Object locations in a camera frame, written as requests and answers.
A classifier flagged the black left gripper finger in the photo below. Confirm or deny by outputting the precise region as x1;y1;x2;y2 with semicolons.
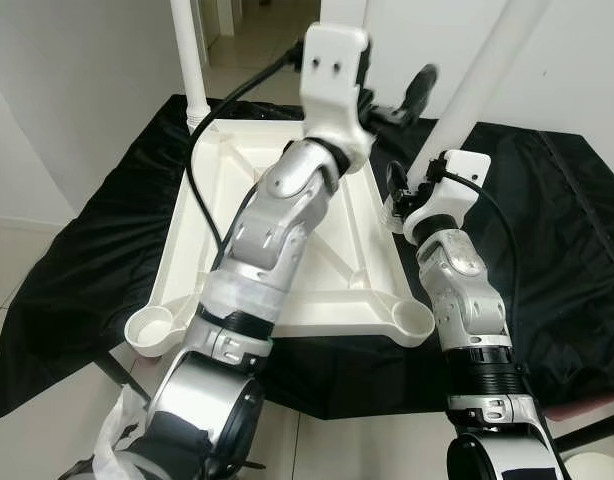
397;62;441;127

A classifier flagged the white plastic table top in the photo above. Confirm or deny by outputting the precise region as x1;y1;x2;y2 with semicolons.
124;112;436;359

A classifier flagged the black cloth table cover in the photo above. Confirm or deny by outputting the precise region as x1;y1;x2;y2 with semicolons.
0;95;614;421

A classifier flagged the white round base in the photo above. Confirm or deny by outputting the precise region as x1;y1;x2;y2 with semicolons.
567;452;614;480

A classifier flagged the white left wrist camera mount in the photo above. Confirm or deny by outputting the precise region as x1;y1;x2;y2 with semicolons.
299;22;376;166

